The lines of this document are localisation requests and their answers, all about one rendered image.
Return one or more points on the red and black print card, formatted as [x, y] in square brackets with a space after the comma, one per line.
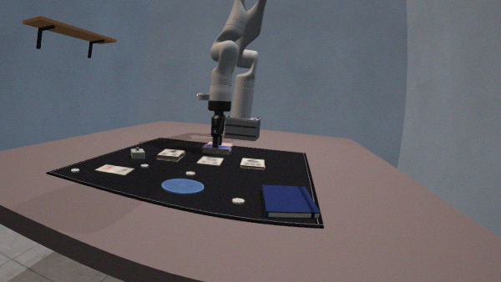
[114, 169]

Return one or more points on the blue book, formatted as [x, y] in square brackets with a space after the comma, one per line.
[287, 199]

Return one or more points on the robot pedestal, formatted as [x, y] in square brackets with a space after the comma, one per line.
[244, 129]

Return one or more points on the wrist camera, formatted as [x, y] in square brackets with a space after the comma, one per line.
[202, 96]

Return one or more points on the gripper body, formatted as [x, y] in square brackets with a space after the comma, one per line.
[219, 106]

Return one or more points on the red-print card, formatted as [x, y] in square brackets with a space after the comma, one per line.
[227, 143]

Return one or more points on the single black-print card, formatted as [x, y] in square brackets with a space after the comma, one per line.
[210, 160]

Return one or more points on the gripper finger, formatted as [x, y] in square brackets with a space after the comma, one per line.
[218, 129]

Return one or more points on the blue-backed card stack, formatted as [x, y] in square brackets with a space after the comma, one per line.
[216, 151]

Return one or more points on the black mat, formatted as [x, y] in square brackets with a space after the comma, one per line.
[235, 183]

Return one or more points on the low black-print card pile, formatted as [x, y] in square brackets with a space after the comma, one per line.
[252, 163]

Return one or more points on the small white button box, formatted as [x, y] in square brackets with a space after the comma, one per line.
[137, 154]

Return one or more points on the wooden wall shelf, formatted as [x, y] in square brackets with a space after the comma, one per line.
[66, 29]

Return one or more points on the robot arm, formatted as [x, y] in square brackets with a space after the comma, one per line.
[223, 54]

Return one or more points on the blue disc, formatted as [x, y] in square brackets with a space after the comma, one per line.
[182, 186]

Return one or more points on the thick black-print card pile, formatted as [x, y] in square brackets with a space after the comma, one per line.
[171, 155]

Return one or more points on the mauve pink table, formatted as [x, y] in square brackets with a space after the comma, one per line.
[391, 242]

